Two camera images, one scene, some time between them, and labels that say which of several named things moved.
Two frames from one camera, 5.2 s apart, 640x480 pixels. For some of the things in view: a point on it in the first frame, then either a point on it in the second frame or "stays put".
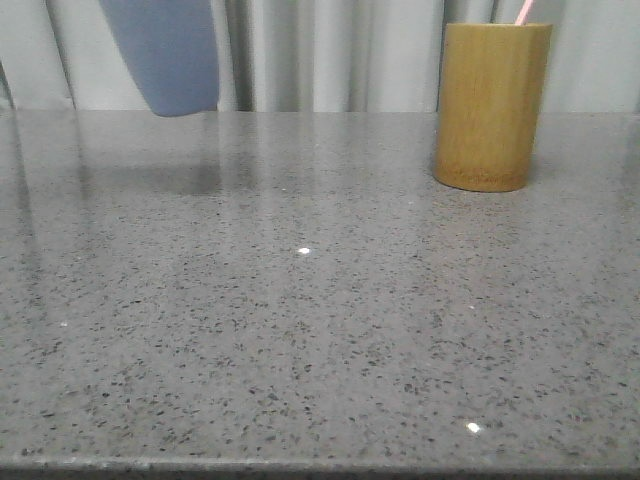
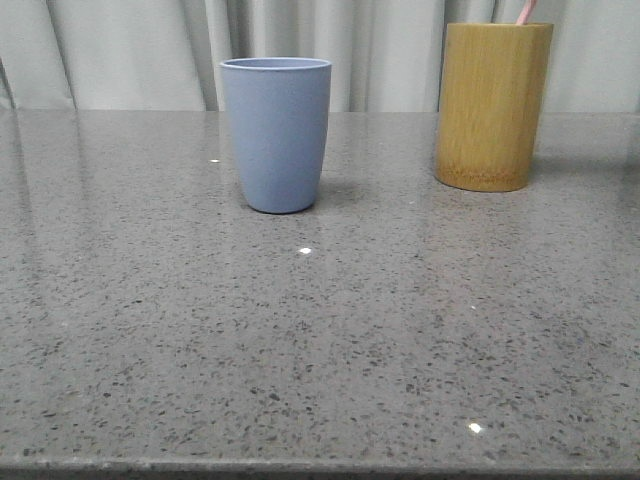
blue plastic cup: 172,48 -> 278,110
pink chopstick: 523,16 stays put
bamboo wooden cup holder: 493,81 stays put
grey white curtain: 317,55 stays put
